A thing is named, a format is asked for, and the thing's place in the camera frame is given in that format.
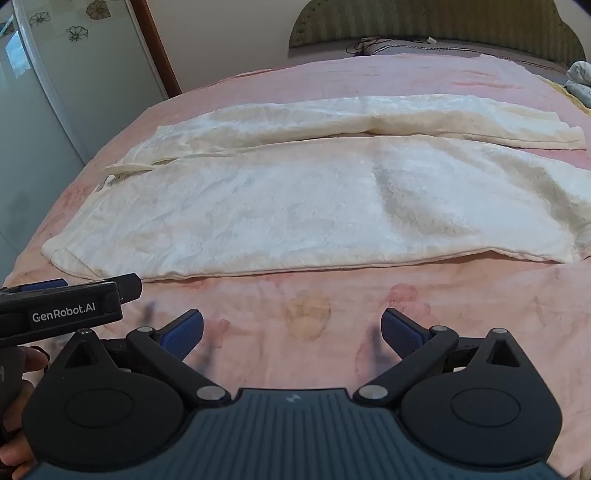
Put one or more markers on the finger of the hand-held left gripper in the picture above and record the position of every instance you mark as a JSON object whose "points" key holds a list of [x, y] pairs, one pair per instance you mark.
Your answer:
{"points": [[44, 285], [129, 287]]}

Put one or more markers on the pink blanket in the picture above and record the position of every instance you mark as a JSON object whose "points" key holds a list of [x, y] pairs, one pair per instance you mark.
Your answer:
{"points": [[300, 318]]}

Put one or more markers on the white printed cloth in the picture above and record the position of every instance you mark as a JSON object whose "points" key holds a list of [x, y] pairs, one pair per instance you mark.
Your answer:
{"points": [[581, 78]]}

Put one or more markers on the person's left hand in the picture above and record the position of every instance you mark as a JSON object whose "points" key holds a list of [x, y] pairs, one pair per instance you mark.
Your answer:
{"points": [[31, 359]]}

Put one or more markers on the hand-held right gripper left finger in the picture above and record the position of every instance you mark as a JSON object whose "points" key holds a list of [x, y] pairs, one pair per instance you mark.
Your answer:
{"points": [[182, 334]]}

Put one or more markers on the brown wooden door frame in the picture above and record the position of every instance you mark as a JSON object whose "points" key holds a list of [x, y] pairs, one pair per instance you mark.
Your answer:
{"points": [[154, 50]]}

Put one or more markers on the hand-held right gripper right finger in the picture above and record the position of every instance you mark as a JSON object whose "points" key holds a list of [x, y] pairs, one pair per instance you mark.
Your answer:
{"points": [[401, 334]]}

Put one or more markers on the green padded headboard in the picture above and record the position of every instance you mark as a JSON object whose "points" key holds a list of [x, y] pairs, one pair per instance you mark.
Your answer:
{"points": [[438, 18]]}

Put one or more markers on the yellow cloth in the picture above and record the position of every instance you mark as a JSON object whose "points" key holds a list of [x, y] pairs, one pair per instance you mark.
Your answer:
{"points": [[561, 87]]}

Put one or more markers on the grey pillow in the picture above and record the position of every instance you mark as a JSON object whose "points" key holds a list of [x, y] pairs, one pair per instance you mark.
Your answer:
{"points": [[485, 53]]}

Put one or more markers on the cream white pants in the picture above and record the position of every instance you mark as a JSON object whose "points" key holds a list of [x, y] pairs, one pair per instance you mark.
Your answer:
{"points": [[300, 203]]}

